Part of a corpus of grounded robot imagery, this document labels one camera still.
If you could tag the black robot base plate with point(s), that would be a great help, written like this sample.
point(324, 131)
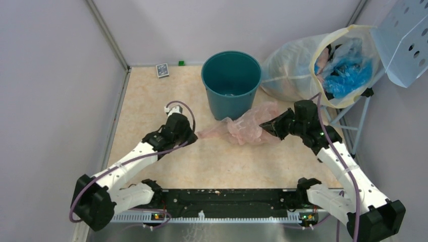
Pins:
point(231, 203)

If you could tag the pink plastic trash bag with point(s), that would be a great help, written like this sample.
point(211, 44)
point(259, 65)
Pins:
point(246, 129)

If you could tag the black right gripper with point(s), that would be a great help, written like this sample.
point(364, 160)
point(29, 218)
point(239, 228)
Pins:
point(274, 125)

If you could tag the teal plastic trash bin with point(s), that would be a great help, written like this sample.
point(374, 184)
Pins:
point(231, 80)

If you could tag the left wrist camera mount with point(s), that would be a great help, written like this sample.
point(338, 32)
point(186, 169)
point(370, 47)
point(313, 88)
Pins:
point(173, 109)

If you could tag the white cable duct strip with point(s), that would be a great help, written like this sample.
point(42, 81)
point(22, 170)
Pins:
point(155, 218)

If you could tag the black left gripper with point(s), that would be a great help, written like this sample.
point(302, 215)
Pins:
point(192, 137)

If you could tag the large translucent bag of trash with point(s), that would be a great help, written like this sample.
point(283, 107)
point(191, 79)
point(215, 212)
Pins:
point(339, 66)

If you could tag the playing card deck box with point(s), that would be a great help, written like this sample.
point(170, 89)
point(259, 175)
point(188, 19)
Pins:
point(162, 70)

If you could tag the light blue perforated metal rack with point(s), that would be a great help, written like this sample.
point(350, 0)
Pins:
point(401, 41)

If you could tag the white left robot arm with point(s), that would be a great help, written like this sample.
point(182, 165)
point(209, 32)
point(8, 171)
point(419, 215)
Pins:
point(98, 198)

